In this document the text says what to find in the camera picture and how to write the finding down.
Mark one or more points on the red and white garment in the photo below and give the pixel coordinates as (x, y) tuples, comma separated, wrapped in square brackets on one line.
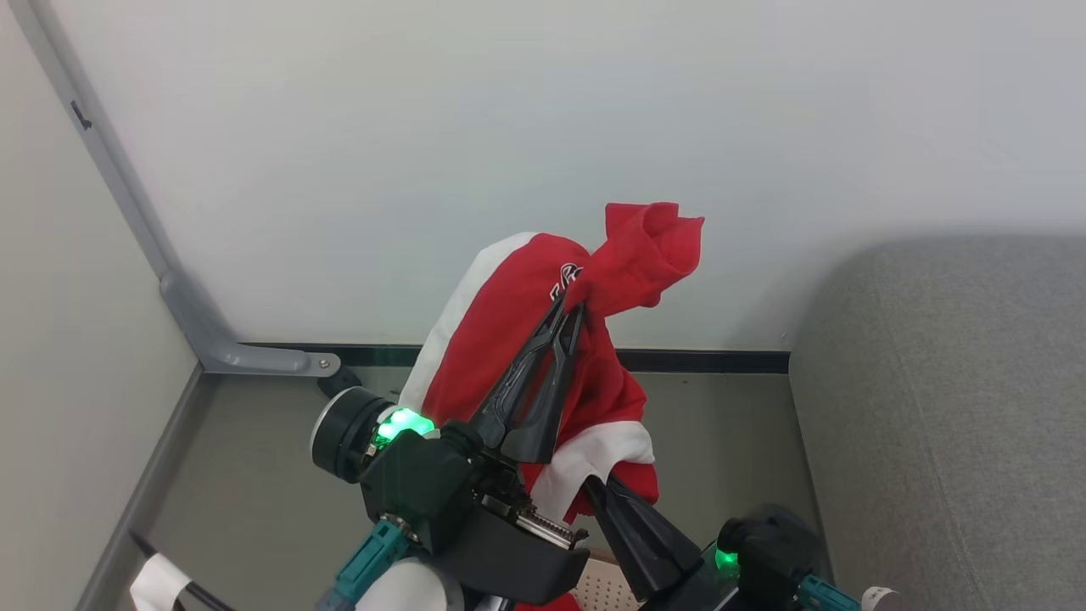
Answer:
[(509, 305)]

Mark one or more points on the grey metal frame bracket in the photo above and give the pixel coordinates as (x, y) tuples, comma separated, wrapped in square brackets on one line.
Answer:
[(191, 314)]

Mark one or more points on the white perforated laundry basket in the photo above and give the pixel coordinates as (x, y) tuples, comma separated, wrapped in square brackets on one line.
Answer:
[(604, 587)]

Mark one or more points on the grey fabric sofa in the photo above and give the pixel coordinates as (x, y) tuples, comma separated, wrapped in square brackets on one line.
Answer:
[(950, 424)]

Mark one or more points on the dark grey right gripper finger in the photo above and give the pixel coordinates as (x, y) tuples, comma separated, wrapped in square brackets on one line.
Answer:
[(640, 543)]

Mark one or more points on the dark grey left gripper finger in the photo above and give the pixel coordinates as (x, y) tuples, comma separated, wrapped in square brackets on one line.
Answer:
[(543, 416), (513, 382)]

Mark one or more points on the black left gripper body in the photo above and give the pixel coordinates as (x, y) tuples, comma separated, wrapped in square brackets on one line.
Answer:
[(416, 484)]

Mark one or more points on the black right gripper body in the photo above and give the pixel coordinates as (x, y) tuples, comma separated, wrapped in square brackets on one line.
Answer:
[(768, 547)]

